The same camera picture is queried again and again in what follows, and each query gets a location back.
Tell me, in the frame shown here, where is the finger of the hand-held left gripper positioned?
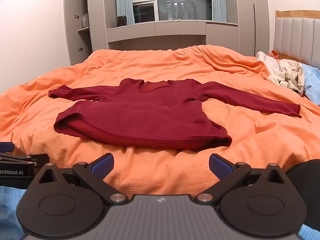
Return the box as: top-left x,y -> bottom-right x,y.
0,142 -> 15,153
0,153 -> 50,167

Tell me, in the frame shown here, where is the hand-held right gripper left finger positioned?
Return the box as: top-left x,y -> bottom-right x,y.
27,153 -> 129,205

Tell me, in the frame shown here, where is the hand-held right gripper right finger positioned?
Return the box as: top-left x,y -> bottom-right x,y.
195,154 -> 293,205

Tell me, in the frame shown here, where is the dark red sweater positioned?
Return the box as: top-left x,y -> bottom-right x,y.
48,78 -> 302,152

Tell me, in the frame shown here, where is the orange duvet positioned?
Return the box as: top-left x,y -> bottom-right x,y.
0,44 -> 320,196

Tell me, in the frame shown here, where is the cream garment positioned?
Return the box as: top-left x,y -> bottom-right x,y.
269,59 -> 306,96

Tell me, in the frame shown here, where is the white garment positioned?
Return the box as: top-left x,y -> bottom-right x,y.
255,51 -> 282,77

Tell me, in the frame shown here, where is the light blue printed cloth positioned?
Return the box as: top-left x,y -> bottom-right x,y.
300,63 -> 320,105

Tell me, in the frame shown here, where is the grey wardrobe door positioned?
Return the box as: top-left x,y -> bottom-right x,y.
63,0 -> 87,66

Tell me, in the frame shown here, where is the grey built-in wardrobe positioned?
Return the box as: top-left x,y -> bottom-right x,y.
63,0 -> 270,66

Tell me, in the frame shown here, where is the grey padded wooden headboard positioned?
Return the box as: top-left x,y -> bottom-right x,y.
272,10 -> 320,68

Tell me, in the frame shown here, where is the dark hanging laundry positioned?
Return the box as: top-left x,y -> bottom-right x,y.
166,0 -> 199,18

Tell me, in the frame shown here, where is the light blue curtain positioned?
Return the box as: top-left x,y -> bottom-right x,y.
116,0 -> 135,26
209,0 -> 227,23

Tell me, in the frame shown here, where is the window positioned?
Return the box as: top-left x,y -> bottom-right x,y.
130,0 -> 213,24

